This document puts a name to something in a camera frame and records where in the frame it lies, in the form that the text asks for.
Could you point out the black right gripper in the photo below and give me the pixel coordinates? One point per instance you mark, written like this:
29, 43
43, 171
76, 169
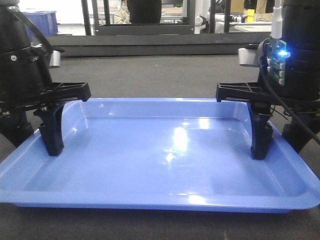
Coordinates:
260, 97

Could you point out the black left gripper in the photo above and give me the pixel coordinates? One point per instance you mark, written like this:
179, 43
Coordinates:
27, 85

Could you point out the blue plastic tray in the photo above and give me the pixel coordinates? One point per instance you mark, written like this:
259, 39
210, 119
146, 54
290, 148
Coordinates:
158, 154

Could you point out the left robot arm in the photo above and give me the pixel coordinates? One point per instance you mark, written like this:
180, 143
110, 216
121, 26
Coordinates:
20, 39

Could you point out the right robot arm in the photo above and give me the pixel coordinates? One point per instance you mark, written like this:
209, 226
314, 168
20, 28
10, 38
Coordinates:
289, 76

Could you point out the green circuit board with LED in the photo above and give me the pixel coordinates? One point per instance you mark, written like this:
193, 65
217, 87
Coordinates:
277, 55

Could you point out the blue storage bin on table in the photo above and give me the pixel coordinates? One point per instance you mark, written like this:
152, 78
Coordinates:
45, 21

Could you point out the person in beige jacket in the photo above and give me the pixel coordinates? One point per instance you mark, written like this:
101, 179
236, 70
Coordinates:
122, 16

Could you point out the black metal frame rack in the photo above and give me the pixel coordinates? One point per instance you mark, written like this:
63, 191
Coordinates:
158, 17

